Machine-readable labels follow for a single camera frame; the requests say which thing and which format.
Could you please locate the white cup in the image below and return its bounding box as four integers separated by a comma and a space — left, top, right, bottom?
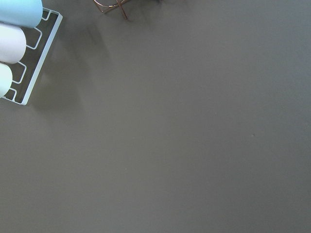
0, 63, 13, 98

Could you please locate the light pink cup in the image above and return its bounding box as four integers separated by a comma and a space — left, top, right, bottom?
0, 22, 26, 64

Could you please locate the light blue cup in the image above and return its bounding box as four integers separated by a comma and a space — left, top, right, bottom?
0, 0, 43, 28

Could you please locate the copper wire bottle rack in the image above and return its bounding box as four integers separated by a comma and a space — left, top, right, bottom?
93, 0, 128, 20

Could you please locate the white wire cup rack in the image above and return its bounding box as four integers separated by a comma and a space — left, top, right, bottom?
1, 8, 63, 105

